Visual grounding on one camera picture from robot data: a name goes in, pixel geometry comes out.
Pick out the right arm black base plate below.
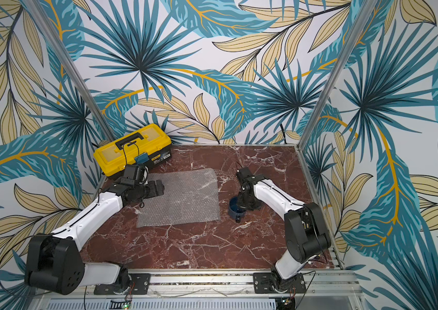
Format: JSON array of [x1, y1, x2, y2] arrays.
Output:
[[252, 271, 307, 294]]

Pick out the left aluminium corner post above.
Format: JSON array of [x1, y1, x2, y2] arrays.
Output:
[[24, 0, 116, 141]]

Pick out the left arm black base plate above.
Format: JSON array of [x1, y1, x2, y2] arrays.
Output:
[[94, 273, 151, 297]]

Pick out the aluminium front frame rail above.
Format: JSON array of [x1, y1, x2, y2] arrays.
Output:
[[29, 269, 369, 309]]

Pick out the aluminium corner post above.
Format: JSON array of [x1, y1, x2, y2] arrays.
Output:
[[24, 0, 116, 141], [298, 1, 377, 153]]

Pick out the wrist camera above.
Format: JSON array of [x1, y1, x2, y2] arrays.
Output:
[[120, 165, 147, 187], [236, 167, 253, 185]]

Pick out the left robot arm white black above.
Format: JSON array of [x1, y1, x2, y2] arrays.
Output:
[[24, 180, 165, 295]]

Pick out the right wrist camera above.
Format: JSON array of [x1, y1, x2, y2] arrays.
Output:
[[236, 167, 253, 185]]

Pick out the right aluminium corner post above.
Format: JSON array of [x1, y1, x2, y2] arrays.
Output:
[[298, 1, 377, 153]]

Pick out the dark blue mug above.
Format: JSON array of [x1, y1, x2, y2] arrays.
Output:
[[228, 196, 246, 223]]

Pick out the clear bubble wrap sheet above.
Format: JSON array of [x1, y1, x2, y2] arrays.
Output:
[[138, 168, 220, 227]]

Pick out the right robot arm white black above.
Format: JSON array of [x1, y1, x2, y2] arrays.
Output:
[[236, 167, 332, 293]]

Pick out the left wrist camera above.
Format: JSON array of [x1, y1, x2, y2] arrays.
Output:
[[120, 165, 147, 187]]

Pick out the yellow black toolbox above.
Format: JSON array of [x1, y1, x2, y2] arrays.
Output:
[[94, 124, 171, 180]]

